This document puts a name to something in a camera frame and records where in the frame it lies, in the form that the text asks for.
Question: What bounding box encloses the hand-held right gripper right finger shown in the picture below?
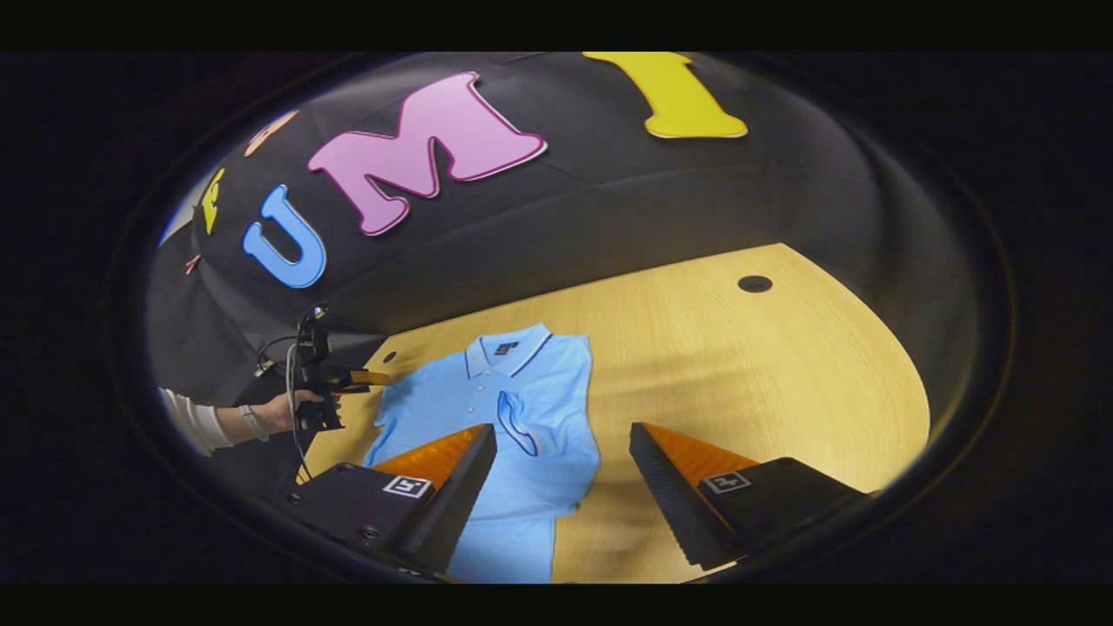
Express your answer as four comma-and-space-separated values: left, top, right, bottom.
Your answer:
629, 422, 879, 573

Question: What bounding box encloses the black backdrop cloth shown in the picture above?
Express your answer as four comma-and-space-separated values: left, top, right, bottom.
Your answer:
143, 52, 983, 496

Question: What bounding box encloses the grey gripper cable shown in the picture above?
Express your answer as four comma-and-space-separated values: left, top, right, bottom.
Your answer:
283, 342, 316, 484

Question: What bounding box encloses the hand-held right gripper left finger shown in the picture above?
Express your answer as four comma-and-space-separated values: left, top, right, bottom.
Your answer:
283, 423, 498, 579

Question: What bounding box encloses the light blue T-shirt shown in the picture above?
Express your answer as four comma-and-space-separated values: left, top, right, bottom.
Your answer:
361, 323, 603, 583

